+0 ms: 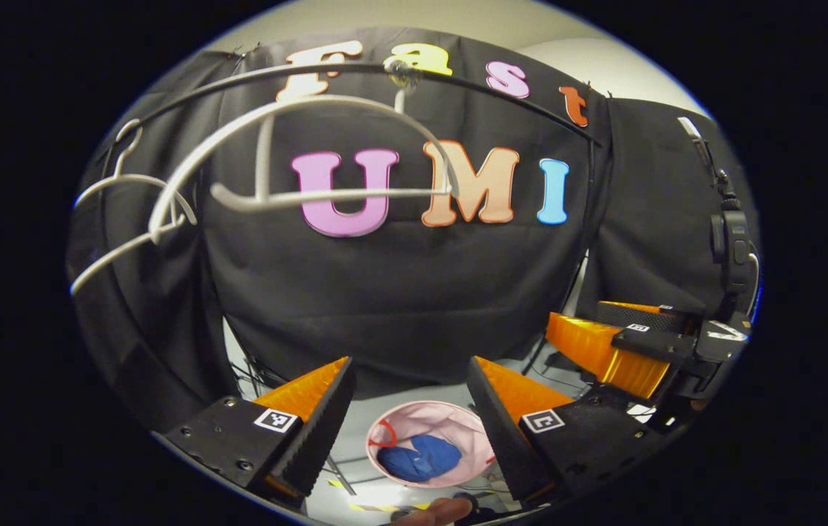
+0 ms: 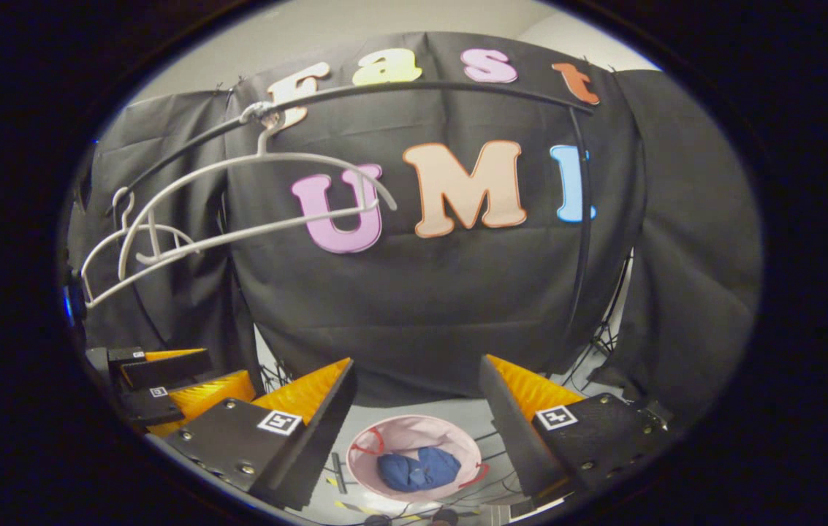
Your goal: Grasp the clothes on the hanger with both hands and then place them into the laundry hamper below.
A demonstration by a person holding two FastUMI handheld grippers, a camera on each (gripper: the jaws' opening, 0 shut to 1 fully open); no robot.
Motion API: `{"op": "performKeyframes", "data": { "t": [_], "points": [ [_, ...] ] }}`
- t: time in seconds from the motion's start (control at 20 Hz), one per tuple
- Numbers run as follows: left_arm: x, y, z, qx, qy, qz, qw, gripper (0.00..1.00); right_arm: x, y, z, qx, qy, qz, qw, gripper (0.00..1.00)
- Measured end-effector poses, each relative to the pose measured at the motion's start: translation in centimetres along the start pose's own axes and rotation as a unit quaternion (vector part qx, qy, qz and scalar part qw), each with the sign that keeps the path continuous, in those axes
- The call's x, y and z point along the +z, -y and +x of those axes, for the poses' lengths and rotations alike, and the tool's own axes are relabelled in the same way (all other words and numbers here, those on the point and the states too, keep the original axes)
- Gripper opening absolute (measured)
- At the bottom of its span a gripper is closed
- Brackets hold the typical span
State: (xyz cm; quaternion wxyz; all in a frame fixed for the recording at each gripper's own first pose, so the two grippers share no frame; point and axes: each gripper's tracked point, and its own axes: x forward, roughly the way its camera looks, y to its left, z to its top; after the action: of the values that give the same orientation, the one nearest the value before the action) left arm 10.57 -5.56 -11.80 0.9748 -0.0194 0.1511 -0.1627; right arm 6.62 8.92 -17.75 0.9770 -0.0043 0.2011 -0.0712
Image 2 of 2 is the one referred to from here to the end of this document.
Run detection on black clothes rail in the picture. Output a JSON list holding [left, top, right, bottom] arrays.
[[107, 79, 597, 351]]

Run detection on blue corduroy shirt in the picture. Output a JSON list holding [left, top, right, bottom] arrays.
[[377, 446, 462, 492]]

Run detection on black backdrop cloth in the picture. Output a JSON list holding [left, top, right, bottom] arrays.
[[67, 31, 761, 424]]

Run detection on black cables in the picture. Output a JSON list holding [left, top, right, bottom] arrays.
[[560, 256, 637, 399], [260, 358, 301, 395]]

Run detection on white hanger with taped hook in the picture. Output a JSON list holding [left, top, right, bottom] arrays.
[[118, 102, 398, 282]]

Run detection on white plastic hanger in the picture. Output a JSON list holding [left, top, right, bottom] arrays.
[[81, 186, 199, 308]]

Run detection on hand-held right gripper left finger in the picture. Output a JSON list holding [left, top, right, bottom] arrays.
[[164, 357, 357, 512]]

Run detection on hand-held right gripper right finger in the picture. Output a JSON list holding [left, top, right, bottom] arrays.
[[478, 354, 674, 505]]

